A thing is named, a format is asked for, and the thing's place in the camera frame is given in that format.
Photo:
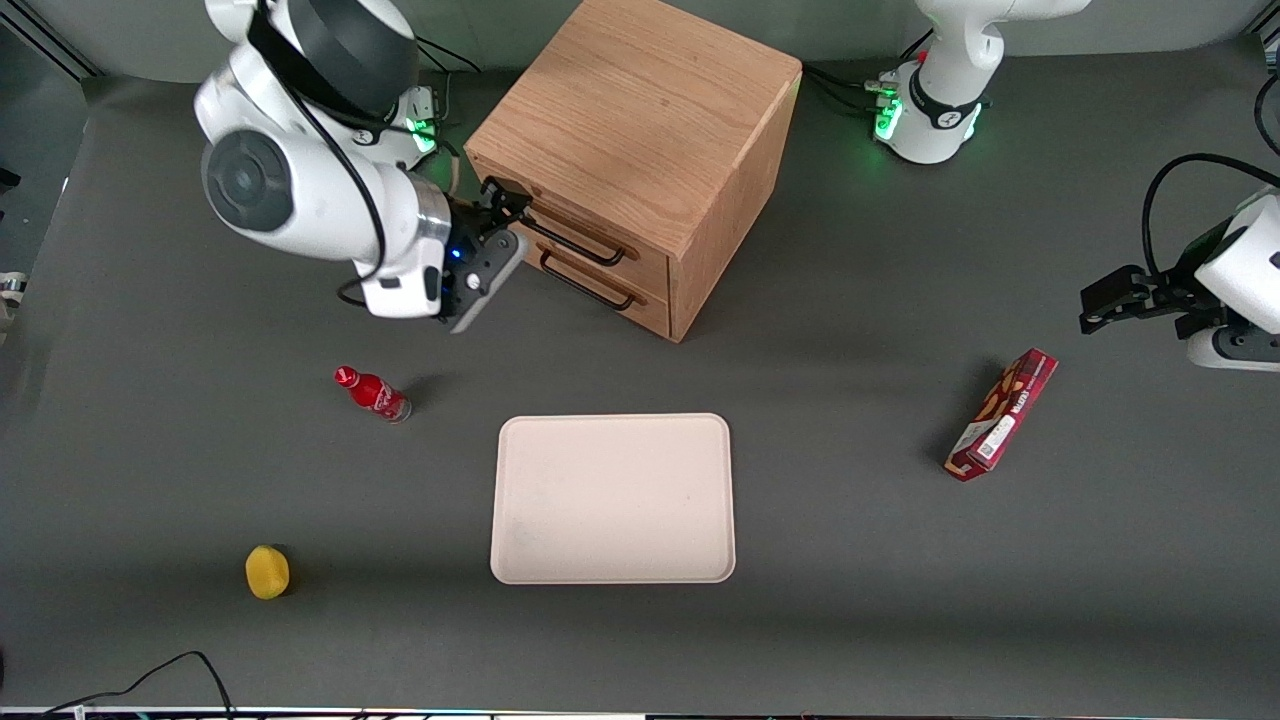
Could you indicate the dark aluminium frame rail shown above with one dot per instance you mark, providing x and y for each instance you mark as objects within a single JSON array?
[
  {"x": 50, "y": 47},
  {"x": 1268, "y": 38}
]

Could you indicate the yellow lemon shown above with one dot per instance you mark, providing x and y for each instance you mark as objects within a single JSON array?
[{"x": 267, "y": 572}]

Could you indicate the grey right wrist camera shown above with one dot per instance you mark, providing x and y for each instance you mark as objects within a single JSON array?
[{"x": 487, "y": 282}]

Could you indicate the wooden drawer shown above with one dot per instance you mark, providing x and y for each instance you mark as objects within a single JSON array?
[
  {"x": 656, "y": 318},
  {"x": 655, "y": 276}
]

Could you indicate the beige plastic tray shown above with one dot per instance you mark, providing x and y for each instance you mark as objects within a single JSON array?
[{"x": 612, "y": 500}]

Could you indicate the wooden drawer cabinet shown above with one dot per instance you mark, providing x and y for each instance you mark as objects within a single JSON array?
[{"x": 640, "y": 110}]

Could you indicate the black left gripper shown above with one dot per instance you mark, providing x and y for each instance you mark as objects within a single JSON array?
[{"x": 1184, "y": 288}]

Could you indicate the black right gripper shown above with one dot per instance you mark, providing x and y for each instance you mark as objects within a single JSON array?
[{"x": 470, "y": 222}]

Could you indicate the red soda bottle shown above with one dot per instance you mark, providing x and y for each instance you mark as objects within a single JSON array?
[{"x": 375, "y": 393}]

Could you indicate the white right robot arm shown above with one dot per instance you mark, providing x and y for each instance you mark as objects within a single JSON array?
[{"x": 300, "y": 200}]

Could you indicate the red cookie box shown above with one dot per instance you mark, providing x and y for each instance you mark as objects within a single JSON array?
[{"x": 1005, "y": 412}]

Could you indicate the white object at edge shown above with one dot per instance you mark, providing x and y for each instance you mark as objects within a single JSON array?
[{"x": 8, "y": 288}]

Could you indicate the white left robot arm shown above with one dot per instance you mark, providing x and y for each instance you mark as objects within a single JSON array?
[{"x": 945, "y": 70}]

